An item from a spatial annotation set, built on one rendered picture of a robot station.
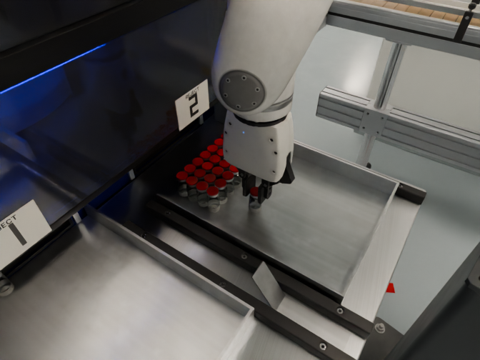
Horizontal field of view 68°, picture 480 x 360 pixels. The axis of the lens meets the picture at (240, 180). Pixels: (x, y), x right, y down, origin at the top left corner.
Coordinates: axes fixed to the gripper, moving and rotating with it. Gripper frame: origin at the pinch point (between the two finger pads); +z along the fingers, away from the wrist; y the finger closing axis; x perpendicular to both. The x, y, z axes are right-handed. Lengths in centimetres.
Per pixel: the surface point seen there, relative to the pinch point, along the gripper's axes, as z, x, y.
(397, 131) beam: 46, 96, 9
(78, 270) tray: 5.6, -25.6, -16.0
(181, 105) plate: -9.8, 0.7, -15.5
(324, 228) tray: 5.6, 2.6, 12.1
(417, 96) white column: 59, 154, 7
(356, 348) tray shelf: 5.8, -13.0, 23.6
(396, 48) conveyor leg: 14, 97, -1
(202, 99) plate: -8.0, 6.3, -15.6
